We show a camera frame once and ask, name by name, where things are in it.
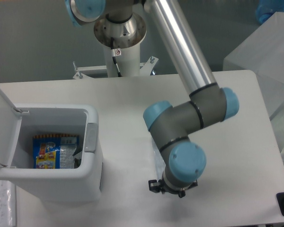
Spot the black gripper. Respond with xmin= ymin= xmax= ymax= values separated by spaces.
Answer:
xmin=148 ymin=178 xmax=198 ymax=194

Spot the clear plastic water bottle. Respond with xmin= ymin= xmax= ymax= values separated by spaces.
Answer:
xmin=152 ymin=139 xmax=166 ymax=180

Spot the blue cartoon snack bag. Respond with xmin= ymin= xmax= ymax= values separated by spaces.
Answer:
xmin=33 ymin=133 xmax=79 ymax=169

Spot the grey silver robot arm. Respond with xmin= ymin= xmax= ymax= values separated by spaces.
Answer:
xmin=65 ymin=0 xmax=240 ymax=197

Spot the white trash can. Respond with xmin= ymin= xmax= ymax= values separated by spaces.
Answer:
xmin=0 ymin=104 xmax=103 ymax=202

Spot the white trash can lid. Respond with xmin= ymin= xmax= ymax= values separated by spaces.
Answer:
xmin=0 ymin=89 xmax=30 ymax=168

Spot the paper sheet in sleeve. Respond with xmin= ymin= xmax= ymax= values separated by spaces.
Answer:
xmin=0 ymin=180 xmax=17 ymax=227

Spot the blue water jug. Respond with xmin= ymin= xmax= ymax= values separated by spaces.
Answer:
xmin=255 ymin=0 xmax=284 ymax=24

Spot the white base frame with bolts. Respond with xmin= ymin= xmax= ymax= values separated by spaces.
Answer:
xmin=72 ymin=56 xmax=159 ymax=79

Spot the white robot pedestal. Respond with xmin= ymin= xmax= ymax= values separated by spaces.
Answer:
xmin=101 ymin=34 xmax=146 ymax=78

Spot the black cable on pedestal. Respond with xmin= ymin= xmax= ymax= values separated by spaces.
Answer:
xmin=110 ymin=37 xmax=123 ymax=78

